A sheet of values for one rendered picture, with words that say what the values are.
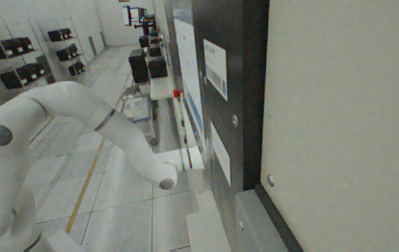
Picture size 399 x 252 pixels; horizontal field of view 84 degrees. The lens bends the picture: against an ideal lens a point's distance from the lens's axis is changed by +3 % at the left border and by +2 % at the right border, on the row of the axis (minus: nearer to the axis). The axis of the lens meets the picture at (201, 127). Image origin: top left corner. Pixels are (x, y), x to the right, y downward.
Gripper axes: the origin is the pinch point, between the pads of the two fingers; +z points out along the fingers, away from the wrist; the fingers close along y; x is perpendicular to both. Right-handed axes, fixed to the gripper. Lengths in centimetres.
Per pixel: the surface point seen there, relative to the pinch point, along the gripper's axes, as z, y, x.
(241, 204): -15, 56, 37
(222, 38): -14, 50, 47
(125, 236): -76, -67, -119
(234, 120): -15, 53, 42
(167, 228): -40, -65, -119
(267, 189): -13, 56, 38
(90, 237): -107, -75, -119
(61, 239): -81, -14, -43
